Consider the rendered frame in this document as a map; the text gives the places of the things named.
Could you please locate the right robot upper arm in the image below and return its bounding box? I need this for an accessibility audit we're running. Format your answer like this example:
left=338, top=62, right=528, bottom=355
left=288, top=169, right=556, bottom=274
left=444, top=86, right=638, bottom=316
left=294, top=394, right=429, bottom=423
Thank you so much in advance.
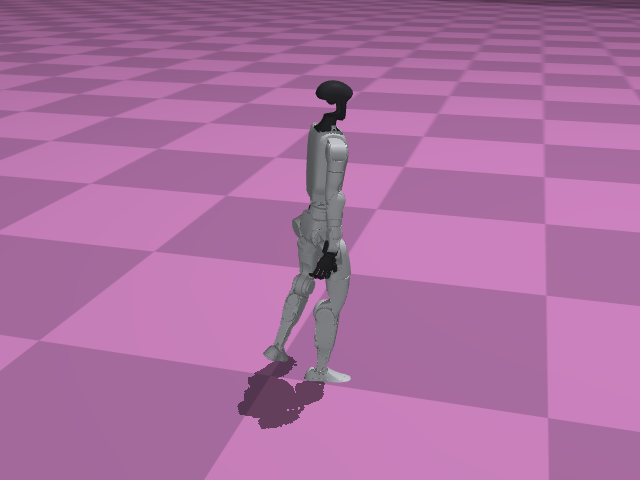
left=325, top=138, right=348, bottom=204

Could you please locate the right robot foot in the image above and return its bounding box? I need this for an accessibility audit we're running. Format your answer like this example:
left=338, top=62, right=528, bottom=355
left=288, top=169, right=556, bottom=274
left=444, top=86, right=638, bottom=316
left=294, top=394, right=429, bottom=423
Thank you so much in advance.
left=305, top=367, right=351, bottom=383

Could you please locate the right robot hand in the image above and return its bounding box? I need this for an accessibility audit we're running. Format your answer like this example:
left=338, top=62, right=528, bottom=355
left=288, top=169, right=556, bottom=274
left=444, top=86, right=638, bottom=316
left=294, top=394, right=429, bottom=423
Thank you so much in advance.
left=309, top=240, right=340, bottom=280

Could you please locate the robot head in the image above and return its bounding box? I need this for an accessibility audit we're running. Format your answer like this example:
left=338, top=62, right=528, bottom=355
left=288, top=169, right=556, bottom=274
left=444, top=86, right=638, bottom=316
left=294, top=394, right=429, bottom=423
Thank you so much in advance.
left=314, top=80, right=353, bottom=133

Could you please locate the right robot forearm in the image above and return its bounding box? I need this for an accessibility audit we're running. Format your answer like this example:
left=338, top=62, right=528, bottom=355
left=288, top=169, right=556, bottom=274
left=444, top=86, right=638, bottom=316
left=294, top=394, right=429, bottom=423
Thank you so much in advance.
left=325, top=194, right=345, bottom=253

